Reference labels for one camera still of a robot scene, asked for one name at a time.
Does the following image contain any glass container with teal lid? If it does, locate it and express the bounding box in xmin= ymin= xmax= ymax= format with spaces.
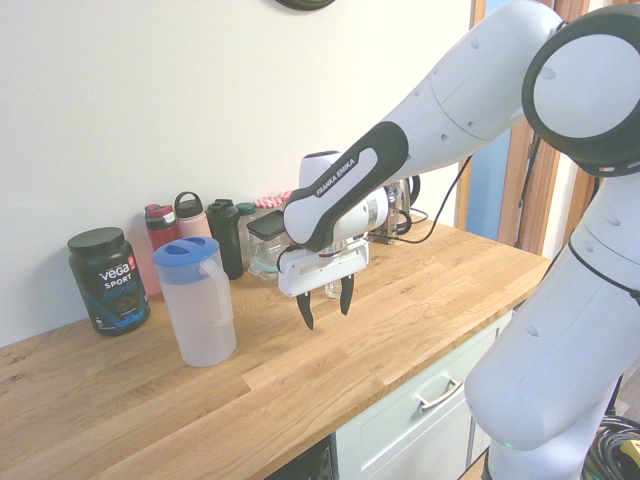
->
xmin=248 ymin=248 xmax=282 ymax=285

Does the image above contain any red water bottle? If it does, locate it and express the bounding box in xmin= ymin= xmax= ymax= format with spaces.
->
xmin=143 ymin=203 xmax=180 ymax=302

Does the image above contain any black Vega protein tub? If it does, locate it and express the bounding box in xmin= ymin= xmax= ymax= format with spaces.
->
xmin=67 ymin=227 xmax=152 ymax=337

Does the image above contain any jar with red checked lid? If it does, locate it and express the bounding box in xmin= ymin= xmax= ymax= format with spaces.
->
xmin=253 ymin=191 xmax=294 ymax=212

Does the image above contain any pink bottle with black lid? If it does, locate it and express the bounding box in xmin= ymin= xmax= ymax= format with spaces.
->
xmin=173 ymin=191 xmax=214 ymax=242

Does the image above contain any black cable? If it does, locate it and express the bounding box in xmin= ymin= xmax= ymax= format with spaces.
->
xmin=367 ymin=154 xmax=476 ymax=247

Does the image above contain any coiled cable bundle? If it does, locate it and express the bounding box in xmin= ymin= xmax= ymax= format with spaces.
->
xmin=584 ymin=414 xmax=640 ymax=480

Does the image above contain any clear jar with green lid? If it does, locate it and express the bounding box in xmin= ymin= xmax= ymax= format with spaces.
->
xmin=235 ymin=202 xmax=258 ymax=271

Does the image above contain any wooden door frame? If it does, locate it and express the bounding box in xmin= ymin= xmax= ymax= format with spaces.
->
xmin=454 ymin=0 xmax=604 ymax=261

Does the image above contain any clear container with black lid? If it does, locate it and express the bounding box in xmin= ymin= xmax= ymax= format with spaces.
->
xmin=246 ymin=211 xmax=289 ymax=266

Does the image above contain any dark wall clock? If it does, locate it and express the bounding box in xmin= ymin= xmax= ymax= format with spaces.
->
xmin=273 ymin=0 xmax=339 ymax=11

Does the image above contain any black shaker bottle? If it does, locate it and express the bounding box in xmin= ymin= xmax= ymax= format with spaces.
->
xmin=206 ymin=198 xmax=247 ymax=281

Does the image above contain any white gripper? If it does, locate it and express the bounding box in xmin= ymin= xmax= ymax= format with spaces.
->
xmin=277 ymin=238 xmax=371 ymax=331

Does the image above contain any white cabinet drawer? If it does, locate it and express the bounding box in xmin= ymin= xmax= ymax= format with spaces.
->
xmin=333 ymin=309 xmax=516 ymax=480

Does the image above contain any clear pitcher with blue lid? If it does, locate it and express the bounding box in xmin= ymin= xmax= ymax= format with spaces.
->
xmin=152 ymin=237 xmax=238 ymax=369

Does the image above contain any chrome electric kettle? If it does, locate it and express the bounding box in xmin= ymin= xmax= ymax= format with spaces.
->
xmin=372 ymin=174 xmax=422 ymax=246

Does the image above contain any silver drawer handle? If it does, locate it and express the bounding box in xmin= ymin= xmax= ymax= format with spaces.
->
xmin=414 ymin=377 xmax=464 ymax=412

